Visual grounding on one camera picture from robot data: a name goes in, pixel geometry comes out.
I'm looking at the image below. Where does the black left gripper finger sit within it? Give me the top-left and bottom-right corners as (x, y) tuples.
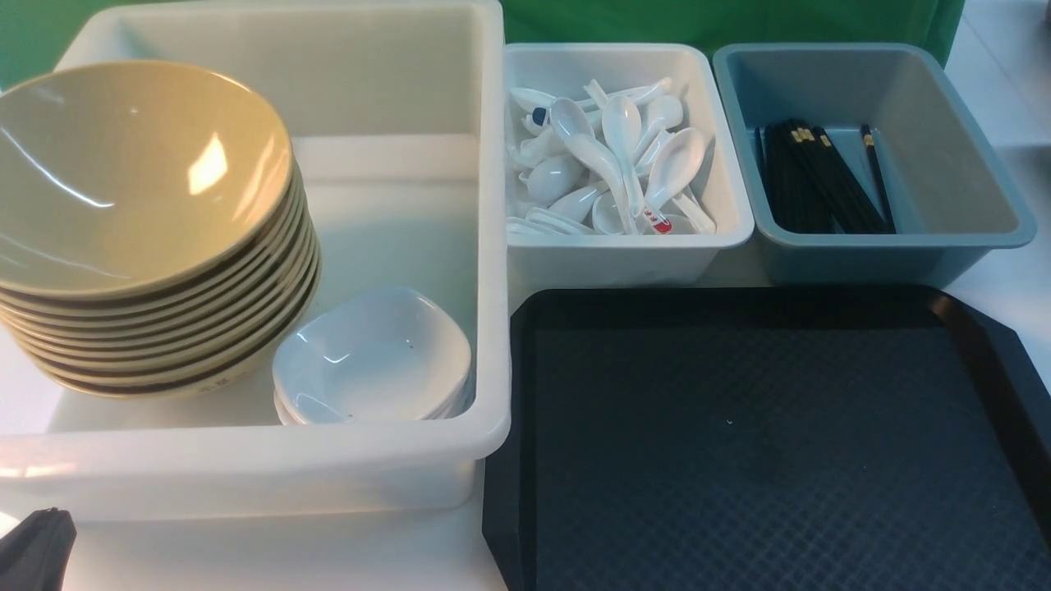
(1, 507), (76, 590)

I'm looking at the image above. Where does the white square sauce dish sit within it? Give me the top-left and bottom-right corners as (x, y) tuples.
(273, 286), (473, 425)

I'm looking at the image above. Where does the tan noodle bowl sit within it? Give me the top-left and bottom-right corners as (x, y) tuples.
(1, 60), (292, 299)

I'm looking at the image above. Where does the white ceramic soup spoon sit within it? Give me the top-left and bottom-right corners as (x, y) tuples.
(602, 96), (645, 221)

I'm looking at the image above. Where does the stack of white dishes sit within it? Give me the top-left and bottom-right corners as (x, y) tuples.
(273, 371), (475, 425)

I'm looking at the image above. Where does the stack of tan bowls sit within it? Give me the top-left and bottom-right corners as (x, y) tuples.
(0, 164), (322, 399)

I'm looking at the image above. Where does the green backdrop cloth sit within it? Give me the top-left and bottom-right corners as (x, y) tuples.
(1, 1), (965, 87)

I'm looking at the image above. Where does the black plastic serving tray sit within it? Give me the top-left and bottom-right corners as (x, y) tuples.
(483, 286), (1050, 590)

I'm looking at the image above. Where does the pile of white spoons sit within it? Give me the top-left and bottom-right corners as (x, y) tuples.
(506, 77), (717, 236)

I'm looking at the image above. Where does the small white plastic bin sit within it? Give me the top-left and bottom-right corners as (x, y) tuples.
(504, 44), (755, 310)

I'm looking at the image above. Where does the bundle of black chopsticks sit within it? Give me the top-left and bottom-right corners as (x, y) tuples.
(753, 119), (897, 235)

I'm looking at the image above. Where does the blue-grey plastic bin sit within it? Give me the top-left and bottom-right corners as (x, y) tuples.
(713, 44), (1036, 287)

